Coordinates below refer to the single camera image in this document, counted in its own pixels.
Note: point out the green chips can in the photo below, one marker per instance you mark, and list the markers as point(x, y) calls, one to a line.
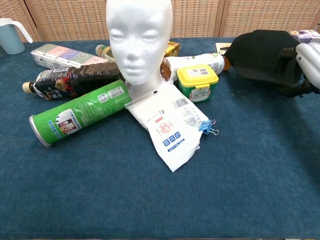
point(82, 112)

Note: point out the blue binder clip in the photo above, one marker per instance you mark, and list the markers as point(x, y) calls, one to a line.
point(207, 126)

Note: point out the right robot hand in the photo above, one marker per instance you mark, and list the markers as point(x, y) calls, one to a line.
point(310, 62)

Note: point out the black baseball cap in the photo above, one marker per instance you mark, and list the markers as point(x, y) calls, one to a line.
point(260, 55)

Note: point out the white printed powder bag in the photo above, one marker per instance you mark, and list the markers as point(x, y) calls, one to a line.
point(170, 125)

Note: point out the dark drink plastic bottle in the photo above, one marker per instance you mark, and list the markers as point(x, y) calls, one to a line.
point(80, 78)

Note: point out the yellow lidded green tub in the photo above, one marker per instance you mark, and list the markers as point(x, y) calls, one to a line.
point(197, 82)

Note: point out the woven wooden folding screen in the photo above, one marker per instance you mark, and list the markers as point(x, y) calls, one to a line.
point(62, 20)

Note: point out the white foam mannequin head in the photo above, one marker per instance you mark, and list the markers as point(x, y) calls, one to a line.
point(138, 45)

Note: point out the white-label orange-cap bottle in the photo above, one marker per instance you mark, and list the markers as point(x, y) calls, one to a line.
point(197, 62)

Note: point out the purple and white box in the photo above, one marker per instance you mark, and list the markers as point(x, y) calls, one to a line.
point(308, 35)

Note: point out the utility knife on yellow card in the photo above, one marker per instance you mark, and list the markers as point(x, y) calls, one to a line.
point(221, 47)

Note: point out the pastel tissue multipack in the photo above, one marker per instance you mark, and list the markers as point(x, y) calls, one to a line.
point(62, 56)

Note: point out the green-label tea bottle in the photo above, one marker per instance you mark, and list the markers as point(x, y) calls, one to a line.
point(105, 53)

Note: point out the blue table cloth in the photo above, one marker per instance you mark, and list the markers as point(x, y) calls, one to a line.
point(125, 200)

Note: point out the yellow drink carton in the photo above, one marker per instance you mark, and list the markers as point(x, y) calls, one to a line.
point(172, 48)

